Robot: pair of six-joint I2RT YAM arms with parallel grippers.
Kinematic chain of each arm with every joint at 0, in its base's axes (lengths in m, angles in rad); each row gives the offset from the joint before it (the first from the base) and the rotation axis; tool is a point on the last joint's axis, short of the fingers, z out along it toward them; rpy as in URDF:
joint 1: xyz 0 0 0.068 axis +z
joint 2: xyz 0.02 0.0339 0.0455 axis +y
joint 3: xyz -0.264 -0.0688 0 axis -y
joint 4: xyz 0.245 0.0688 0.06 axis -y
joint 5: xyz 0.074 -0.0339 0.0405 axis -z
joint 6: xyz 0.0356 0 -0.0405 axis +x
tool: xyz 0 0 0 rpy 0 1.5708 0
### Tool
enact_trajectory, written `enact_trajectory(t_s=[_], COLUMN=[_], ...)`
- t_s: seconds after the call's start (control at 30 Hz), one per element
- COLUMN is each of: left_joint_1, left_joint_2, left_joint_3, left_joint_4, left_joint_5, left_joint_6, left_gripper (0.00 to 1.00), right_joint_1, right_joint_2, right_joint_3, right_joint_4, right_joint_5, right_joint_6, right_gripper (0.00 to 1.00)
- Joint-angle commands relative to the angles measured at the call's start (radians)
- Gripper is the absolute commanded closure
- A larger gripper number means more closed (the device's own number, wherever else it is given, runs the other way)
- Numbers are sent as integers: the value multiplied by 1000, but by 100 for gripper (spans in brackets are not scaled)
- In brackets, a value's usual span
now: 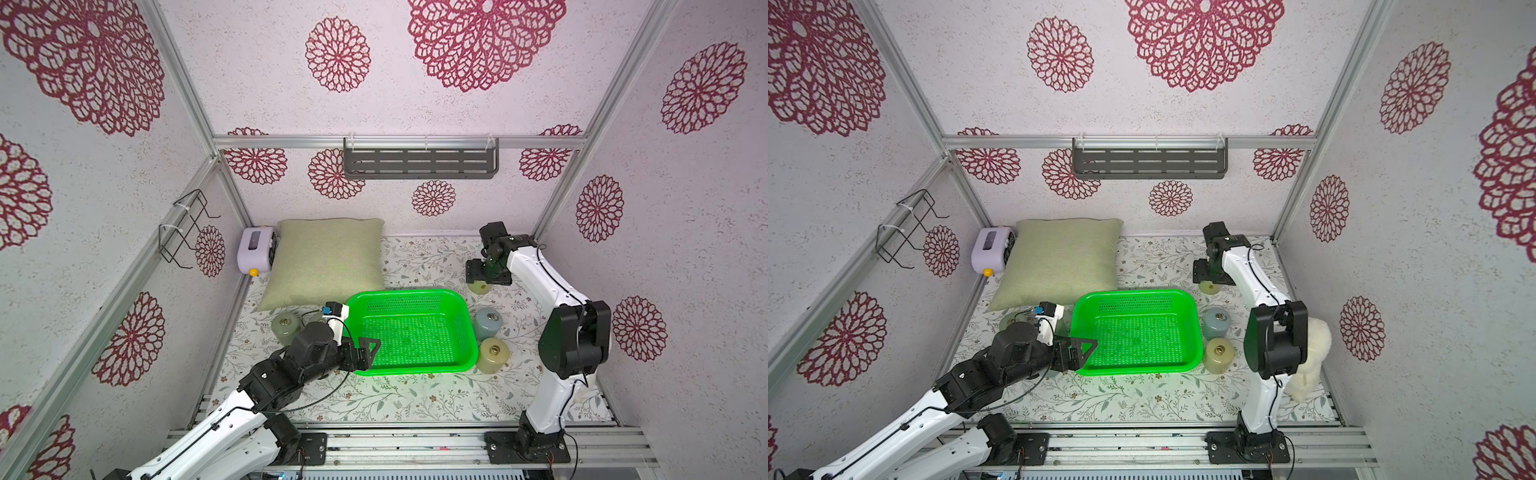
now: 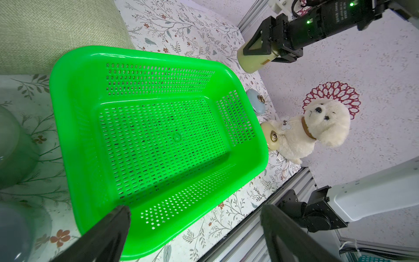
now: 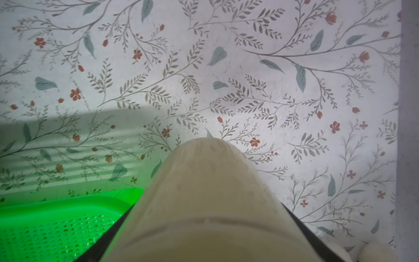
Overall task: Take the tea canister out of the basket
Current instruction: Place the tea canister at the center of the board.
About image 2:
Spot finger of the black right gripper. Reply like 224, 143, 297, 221
243, 17, 278, 56

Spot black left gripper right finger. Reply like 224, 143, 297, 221
261, 205, 340, 262

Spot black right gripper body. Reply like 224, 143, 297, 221
270, 1, 375, 63

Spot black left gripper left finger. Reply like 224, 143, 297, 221
53, 205, 131, 262

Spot beige tea canister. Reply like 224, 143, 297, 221
260, 122, 278, 151
237, 47, 279, 74

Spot blue-grey tea canister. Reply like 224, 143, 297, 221
1, 201, 52, 262
246, 89, 266, 115

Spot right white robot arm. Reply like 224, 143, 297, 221
237, 1, 419, 233

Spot green plastic basket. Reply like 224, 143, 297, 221
49, 46, 268, 260

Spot white plush dog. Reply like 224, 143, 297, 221
269, 99, 351, 164

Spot green pillow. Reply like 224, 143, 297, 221
1, 1, 134, 75

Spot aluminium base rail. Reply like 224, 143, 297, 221
203, 160, 419, 262

